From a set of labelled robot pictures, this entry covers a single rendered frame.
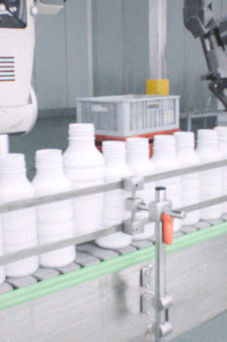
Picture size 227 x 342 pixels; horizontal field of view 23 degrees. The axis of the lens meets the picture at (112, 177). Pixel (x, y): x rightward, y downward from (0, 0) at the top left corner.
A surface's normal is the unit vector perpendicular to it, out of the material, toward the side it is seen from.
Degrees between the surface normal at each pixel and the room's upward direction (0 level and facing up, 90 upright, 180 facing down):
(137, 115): 89
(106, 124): 90
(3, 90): 90
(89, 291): 90
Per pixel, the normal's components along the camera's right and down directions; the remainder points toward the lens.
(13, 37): 0.68, 0.13
